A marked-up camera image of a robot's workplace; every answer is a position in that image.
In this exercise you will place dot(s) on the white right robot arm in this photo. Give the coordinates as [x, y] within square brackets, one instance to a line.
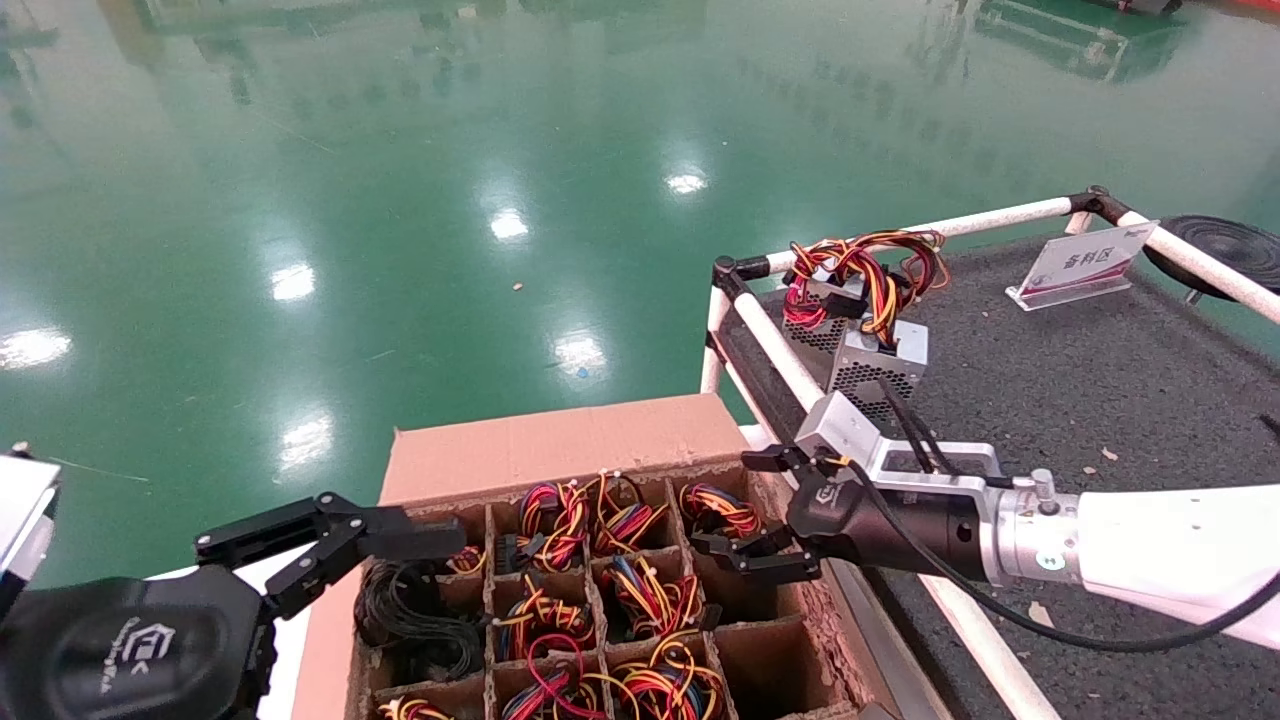
[1180, 550]

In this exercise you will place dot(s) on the black round disc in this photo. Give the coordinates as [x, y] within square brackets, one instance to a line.
[1230, 245]

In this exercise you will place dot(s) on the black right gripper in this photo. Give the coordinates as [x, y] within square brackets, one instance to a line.
[900, 530]

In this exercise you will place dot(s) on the clear acrylic sign stand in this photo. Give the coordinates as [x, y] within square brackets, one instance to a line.
[1085, 262]

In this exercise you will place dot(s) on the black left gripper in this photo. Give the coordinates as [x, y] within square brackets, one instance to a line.
[130, 650]

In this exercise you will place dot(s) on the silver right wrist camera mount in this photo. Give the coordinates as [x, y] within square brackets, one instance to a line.
[850, 430]

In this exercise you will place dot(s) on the white pipe rack frame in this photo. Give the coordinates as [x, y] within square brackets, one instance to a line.
[770, 342]

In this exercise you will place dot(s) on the cardboard box with dividers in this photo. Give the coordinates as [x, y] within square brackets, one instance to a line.
[560, 440]

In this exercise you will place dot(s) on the black foam mat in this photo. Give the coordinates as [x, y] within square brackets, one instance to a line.
[1050, 400]

